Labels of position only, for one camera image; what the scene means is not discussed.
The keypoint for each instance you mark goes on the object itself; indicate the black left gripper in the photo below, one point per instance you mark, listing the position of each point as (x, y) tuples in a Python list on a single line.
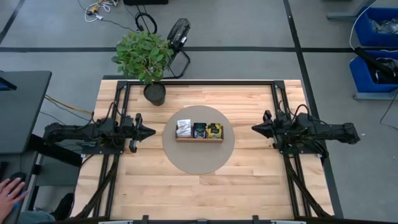
[(135, 130)]

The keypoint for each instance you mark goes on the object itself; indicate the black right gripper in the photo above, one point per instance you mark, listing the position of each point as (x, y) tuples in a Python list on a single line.
[(280, 130)]

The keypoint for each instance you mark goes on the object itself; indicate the white orange Tazo tea bag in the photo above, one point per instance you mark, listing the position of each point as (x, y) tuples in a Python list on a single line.
[(183, 128)]

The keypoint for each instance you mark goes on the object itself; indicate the green yellow tea bag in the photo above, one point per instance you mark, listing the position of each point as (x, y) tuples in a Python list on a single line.
[(214, 130)]

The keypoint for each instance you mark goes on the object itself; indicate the dark blue tea bag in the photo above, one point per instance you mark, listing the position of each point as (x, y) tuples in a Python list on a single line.
[(199, 130)]

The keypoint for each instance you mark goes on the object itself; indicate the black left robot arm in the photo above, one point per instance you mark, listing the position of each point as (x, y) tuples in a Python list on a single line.
[(77, 132)]

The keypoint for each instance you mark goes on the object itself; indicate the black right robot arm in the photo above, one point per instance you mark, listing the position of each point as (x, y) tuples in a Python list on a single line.
[(326, 132)]

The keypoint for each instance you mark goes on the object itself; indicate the wooden compartment tea box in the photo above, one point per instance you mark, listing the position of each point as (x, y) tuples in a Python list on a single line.
[(199, 140)]

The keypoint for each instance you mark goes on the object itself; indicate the round grey table mat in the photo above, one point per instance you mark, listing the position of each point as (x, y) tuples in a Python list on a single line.
[(199, 158)]

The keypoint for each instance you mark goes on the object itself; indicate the green plant in black pot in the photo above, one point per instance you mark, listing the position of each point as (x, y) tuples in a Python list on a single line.
[(143, 56)]

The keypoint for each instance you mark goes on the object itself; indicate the black floor fan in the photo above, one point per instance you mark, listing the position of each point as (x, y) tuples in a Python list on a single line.
[(178, 31)]

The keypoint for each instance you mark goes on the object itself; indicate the blue plastic bin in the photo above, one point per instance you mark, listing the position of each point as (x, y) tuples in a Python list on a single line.
[(360, 77), (363, 34)]

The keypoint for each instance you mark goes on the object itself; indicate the person's foot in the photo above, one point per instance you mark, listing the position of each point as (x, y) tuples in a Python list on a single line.
[(63, 207)]

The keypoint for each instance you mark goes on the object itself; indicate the dark desk shelf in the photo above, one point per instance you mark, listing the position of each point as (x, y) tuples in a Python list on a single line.
[(31, 174)]

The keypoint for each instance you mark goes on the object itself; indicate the black desk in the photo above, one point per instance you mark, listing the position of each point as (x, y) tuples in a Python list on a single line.
[(21, 118)]

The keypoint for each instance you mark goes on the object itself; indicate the black tripod leg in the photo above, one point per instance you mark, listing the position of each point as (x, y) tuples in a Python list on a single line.
[(370, 59)]

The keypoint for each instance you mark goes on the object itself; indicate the black floor box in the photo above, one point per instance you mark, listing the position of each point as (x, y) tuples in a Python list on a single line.
[(146, 2)]

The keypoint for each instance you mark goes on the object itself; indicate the black computer mouse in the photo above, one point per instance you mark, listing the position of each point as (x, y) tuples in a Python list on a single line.
[(18, 175)]

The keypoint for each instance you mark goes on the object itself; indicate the grey table foot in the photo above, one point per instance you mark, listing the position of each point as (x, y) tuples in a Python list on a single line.
[(342, 15)]

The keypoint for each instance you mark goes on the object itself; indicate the person's leg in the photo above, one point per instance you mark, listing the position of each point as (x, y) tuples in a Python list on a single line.
[(35, 217)]

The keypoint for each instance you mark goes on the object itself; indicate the dark laptop screen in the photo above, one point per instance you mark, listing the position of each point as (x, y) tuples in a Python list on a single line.
[(4, 84)]

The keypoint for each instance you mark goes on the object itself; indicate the person's hand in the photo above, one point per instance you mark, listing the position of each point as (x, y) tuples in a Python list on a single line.
[(9, 199)]

